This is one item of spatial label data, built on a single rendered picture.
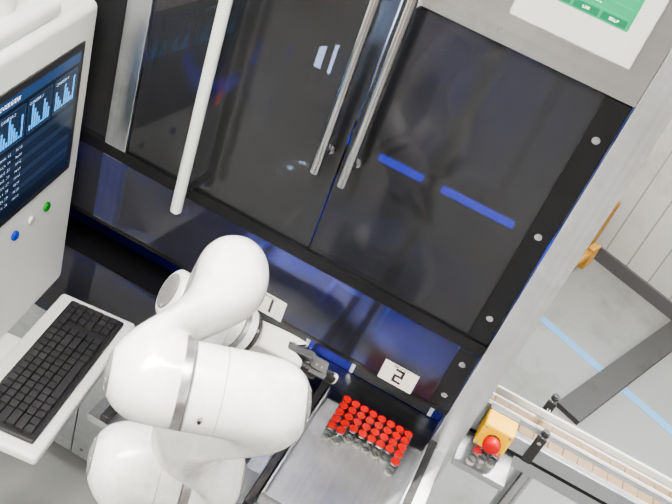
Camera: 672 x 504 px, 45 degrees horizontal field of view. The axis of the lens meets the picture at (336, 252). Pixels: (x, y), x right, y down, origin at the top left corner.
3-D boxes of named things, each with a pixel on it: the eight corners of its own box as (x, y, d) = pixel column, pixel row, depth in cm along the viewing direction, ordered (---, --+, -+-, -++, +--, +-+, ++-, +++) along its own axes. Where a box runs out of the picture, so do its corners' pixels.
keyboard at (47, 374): (71, 303, 199) (72, 295, 197) (123, 325, 198) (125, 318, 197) (-30, 418, 166) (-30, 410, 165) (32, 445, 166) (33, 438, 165)
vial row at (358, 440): (327, 425, 184) (333, 412, 181) (397, 465, 182) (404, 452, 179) (323, 431, 182) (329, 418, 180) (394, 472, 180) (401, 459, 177)
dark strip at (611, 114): (429, 398, 184) (606, 95, 136) (447, 408, 183) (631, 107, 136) (428, 401, 183) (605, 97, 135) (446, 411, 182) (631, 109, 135)
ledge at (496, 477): (465, 424, 201) (468, 419, 200) (513, 451, 199) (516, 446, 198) (450, 463, 190) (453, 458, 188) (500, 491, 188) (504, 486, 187)
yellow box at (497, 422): (479, 421, 189) (492, 402, 184) (507, 437, 188) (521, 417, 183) (471, 443, 183) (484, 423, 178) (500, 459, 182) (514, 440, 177)
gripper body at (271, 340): (218, 351, 141) (268, 375, 147) (251, 349, 133) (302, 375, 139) (233, 311, 144) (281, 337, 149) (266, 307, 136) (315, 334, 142)
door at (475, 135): (310, 247, 177) (405, -5, 142) (488, 343, 171) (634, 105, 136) (309, 248, 177) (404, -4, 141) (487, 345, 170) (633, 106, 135)
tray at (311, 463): (324, 397, 190) (328, 387, 188) (423, 453, 187) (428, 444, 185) (257, 501, 164) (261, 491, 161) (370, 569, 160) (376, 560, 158)
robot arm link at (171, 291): (232, 354, 132) (254, 302, 135) (165, 320, 125) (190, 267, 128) (208, 350, 139) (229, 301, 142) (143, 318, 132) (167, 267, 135)
